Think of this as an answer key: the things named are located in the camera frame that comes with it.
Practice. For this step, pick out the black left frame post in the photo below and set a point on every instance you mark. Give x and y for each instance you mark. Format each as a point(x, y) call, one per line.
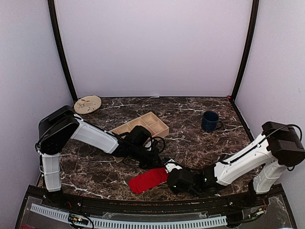
point(60, 49)

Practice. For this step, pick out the black frame post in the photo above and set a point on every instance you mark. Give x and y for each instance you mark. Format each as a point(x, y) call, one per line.
point(60, 49)
point(246, 51)

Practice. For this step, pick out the wooden compartment tray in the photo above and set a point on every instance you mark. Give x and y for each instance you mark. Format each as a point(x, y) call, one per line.
point(158, 129)

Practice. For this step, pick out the plain red sock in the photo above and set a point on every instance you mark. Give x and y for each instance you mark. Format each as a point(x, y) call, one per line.
point(148, 180)

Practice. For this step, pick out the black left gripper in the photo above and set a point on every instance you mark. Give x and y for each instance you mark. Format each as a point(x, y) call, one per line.
point(152, 163)

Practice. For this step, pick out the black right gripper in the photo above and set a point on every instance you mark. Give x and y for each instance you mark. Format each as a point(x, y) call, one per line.
point(175, 191)

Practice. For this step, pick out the dark blue mug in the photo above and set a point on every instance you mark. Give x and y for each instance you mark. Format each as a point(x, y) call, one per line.
point(211, 122)

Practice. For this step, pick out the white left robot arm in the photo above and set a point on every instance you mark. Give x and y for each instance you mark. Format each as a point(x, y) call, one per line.
point(64, 124)

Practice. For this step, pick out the bird painted ceramic plate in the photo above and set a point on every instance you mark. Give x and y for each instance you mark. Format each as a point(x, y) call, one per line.
point(87, 104)

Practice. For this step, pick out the black right frame post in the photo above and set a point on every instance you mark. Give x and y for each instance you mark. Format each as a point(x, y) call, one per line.
point(246, 51)

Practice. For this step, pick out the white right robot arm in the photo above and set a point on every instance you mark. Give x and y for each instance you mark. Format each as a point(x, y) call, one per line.
point(278, 148)

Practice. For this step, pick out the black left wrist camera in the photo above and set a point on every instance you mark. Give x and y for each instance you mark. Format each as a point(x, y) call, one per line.
point(139, 135)

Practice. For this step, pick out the black front table rail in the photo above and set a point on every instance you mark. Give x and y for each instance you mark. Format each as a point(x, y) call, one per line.
point(95, 198)

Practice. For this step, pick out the white slotted cable duct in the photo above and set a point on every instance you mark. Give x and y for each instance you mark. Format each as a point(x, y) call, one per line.
point(128, 221)

